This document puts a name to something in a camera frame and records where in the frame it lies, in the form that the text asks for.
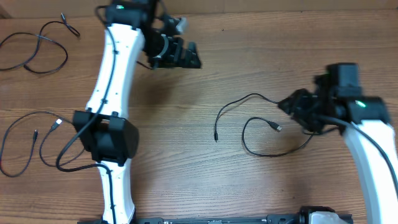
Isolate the black usb cable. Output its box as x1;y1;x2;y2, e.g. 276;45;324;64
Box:
0;111;86;178
213;93;317;157
0;12;81;75

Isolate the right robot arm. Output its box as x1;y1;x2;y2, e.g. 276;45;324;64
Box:
278;63;397;223

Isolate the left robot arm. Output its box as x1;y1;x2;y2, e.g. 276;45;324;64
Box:
71;1;201;223

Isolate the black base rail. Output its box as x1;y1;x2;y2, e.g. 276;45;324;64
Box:
132;214;304;224

